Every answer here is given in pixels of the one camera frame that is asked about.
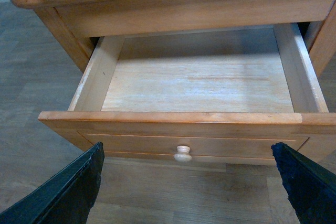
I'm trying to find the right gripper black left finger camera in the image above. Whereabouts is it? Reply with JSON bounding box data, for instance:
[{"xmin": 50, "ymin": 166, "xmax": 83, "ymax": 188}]
[{"xmin": 1, "ymin": 142, "xmax": 104, "ymax": 223}]

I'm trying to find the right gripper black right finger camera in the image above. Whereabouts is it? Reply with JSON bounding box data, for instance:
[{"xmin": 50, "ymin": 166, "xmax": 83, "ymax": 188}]
[{"xmin": 271, "ymin": 142, "xmax": 335, "ymax": 223}]

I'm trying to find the wooden drawer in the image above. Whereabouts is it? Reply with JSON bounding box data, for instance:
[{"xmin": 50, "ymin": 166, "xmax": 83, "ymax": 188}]
[{"xmin": 39, "ymin": 24, "xmax": 335, "ymax": 165}]

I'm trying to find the round wooden drawer knob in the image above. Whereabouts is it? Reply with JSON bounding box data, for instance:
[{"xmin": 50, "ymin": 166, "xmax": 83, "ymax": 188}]
[{"xmin": 174, "ymin": 145, "xmax": 192, "ymax": 162}]

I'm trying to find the wooden nightstand cabinet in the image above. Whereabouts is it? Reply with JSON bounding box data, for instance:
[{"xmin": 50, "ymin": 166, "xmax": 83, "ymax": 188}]
[{"xmin": 11, "ymin": 0, "xmax": 335, "ymax": 74}]

